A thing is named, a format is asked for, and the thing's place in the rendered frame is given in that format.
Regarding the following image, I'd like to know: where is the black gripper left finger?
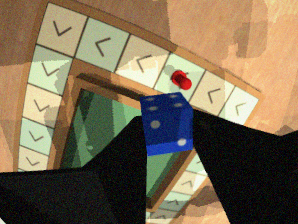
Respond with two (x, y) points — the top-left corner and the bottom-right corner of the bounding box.
(0, 116), (148, 224)

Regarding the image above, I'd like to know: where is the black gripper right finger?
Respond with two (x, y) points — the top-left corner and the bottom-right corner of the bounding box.
(193, 109), (298, 224)

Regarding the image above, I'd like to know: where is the blue die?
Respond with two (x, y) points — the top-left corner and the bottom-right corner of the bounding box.
(140, 92), (193, 156)

